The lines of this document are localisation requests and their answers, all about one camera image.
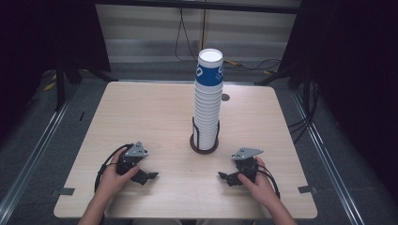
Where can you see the round grey table grommet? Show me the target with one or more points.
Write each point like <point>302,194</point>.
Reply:
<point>225,97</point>

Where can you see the metal floor rail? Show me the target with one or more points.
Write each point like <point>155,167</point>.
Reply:
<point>34,150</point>
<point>325,150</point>

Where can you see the black curtain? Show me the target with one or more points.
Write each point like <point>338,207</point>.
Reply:
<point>353,78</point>
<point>47,34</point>

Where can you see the black metal stand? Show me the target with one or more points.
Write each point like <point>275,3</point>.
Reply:
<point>281,75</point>
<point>60,90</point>

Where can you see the grey tape strip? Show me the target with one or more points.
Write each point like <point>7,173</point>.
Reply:
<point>307,189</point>
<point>66,191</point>

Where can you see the person's left hand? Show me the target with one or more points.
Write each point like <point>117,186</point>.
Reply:
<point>112,182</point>

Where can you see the black overhead bar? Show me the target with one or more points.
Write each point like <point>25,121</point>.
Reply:
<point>200,5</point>

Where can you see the stack of white paper cups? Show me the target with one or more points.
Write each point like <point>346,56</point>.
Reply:
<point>207,109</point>

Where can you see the yellow floor tape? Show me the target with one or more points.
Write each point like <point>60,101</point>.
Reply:
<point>233,63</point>
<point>49,86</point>

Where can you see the person's right hand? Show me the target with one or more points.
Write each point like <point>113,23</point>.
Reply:
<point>261,187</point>

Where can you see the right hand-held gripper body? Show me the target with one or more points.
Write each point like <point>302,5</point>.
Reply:
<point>247,153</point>

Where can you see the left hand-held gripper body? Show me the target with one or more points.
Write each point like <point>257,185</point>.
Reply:
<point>136,151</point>

